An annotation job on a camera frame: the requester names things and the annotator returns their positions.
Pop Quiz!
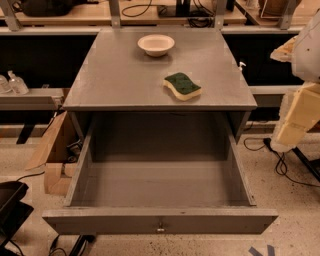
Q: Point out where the grey top drawer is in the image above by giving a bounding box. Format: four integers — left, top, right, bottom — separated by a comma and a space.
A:
43, 112, 278, 234

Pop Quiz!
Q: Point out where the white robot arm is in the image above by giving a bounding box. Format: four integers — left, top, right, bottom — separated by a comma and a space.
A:
270, 11, 320, 152

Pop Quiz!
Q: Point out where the small metal drawer knob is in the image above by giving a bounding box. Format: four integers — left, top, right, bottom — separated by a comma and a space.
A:
156, 222, 165, 233

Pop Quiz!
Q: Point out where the black power adapter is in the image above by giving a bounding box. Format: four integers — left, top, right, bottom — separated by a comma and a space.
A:
263, 138, 273, 151

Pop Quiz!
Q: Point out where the black metal stand leg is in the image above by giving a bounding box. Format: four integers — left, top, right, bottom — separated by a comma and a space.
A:
293, 148, 320, 182

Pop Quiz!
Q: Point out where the white spray nozzle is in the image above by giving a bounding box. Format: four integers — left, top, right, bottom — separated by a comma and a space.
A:
238, 61, 246, 71

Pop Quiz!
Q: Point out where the green and yellow sponge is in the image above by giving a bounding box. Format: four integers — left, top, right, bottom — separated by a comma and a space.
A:
163, 72, 202, 101

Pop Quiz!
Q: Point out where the white ceramic bowl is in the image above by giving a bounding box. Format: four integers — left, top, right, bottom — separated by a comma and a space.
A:
138, 34, 175, 57

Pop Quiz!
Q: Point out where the grey wooden cabinet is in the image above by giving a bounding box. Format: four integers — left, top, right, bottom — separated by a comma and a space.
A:
64, 27, 257, 136

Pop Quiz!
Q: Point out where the brown cardboard box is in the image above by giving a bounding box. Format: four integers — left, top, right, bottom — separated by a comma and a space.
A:
25, 112, 77, 196

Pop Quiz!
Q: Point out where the black bag on shelf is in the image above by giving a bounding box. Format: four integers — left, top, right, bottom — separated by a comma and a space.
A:
21, 0, 74, 17

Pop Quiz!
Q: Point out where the clear plastic pump bottle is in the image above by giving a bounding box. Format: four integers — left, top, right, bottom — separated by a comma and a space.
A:
8, 71, 29, 95

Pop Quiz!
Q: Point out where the black bin at left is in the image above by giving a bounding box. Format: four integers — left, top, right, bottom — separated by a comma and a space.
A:
0, 181, 34, 250

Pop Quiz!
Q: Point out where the black floor cable right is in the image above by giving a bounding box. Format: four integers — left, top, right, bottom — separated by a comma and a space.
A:
242, 136, 320, 188

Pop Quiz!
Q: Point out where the black cable on shelf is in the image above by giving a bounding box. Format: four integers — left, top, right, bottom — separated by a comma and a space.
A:
121, 0, 154, 18

